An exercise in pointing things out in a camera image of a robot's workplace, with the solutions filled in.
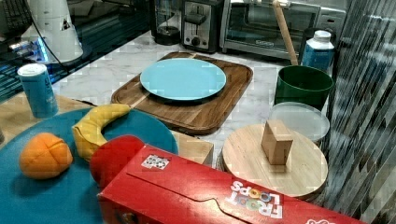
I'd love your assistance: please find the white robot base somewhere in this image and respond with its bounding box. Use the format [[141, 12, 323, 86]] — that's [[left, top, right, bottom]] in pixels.
[[21, 0, 83, 63]]

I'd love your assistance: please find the dark wooden cutting board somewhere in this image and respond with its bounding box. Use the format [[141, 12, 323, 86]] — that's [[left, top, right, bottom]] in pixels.
[[111, 51, 253, 135]]

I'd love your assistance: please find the light wooden board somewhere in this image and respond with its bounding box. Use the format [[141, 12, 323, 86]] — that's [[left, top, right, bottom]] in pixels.
[[0, 92, 214, 166]]

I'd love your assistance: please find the light blue round plate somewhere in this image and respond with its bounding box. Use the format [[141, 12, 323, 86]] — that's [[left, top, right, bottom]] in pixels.
[[140, 58, 227, 101]]

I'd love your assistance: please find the red Froot Loops box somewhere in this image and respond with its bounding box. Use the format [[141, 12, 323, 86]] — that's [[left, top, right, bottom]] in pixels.
[[98, 146, 365, 224]]

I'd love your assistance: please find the black silver toaster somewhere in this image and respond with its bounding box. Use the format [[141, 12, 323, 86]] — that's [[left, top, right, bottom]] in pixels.
[[181, 0, 224, 53]]

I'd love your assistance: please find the round wooden lid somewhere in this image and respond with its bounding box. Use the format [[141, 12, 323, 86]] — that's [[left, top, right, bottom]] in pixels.
[[222, 124, 328, 200]]

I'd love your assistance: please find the silver toaster oven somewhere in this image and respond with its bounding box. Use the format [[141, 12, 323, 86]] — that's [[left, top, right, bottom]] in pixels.
[[219, 0, 347, 59]]

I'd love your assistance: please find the red toy apple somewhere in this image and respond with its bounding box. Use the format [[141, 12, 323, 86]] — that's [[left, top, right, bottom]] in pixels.
[[90, 135, 145, 189]]

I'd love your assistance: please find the dark green bowl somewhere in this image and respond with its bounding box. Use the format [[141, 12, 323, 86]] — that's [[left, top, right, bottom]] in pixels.
[[274, 65, 333, 110]]

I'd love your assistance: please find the black coffee maker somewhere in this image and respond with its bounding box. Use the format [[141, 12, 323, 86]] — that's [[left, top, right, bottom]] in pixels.
[[148, 0, 181, 46]]

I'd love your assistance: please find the yellow toy banana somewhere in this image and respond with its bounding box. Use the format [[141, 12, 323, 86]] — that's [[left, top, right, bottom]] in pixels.
[[72, 104, 131, 161]]

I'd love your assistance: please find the wooden rolling pin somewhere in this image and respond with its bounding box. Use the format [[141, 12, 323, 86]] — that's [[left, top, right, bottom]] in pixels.
[[272, 0, 298, 65]]

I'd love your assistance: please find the blue bottle white cap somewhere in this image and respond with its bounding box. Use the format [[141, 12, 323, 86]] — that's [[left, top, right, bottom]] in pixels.
[[301, 30, 334, 72]]

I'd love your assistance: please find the large teal plate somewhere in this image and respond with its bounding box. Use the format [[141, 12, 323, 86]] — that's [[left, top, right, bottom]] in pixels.
[[0, 107, 179, 224]]

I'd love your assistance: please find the orange toy fruit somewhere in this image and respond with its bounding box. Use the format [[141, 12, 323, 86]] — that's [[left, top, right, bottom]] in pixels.
[[19, 133, 73, 179]]

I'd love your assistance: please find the blue salt canister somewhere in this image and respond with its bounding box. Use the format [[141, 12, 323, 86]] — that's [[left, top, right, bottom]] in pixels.
[[17, 63, 58, 119]]

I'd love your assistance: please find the black cable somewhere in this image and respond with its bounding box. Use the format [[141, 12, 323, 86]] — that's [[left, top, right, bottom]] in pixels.
[[21, 0, 74, 71]]

